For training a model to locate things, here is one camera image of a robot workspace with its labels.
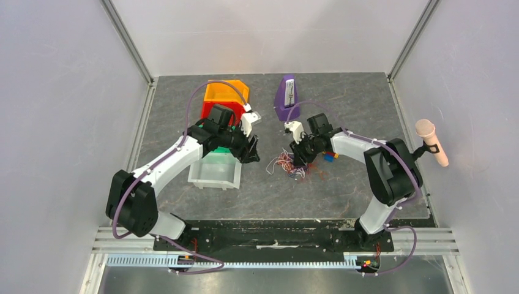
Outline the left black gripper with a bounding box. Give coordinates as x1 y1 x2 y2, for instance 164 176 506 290
218 120 260 164

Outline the purple metronome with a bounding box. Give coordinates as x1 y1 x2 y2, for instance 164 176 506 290
274 74 300 122

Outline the pink microphone on stand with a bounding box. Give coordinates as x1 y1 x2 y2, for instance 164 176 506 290
412 119 449 167

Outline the red plastic bin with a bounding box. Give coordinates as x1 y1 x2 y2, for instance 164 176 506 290
200 101 245 126

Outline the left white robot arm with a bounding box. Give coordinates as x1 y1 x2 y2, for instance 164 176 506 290
105 104 261 250

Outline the green plastic bin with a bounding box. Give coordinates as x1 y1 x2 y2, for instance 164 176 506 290
214 147 231 153

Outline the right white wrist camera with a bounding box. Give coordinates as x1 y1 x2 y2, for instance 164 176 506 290
284 121 304 144

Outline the toy brick stack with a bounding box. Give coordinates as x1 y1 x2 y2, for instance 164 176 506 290
323 152 339 162

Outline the orange plastic bin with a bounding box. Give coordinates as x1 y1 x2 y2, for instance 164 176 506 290
204 80 250 105

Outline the clear white plastic bin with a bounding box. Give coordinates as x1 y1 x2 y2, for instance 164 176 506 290
187 153 242 190

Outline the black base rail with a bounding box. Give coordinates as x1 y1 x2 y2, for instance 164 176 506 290
177 219 394 263

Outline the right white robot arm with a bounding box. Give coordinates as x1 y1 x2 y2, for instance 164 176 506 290
284 113 422 250

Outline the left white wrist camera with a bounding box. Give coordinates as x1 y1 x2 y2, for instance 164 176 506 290
240 104 261 137

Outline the coloured wire bundle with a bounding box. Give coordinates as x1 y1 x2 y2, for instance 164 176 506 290
265 148 327 183

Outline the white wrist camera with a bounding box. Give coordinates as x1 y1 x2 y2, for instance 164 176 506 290
240 104 261 137
284 121 304 144

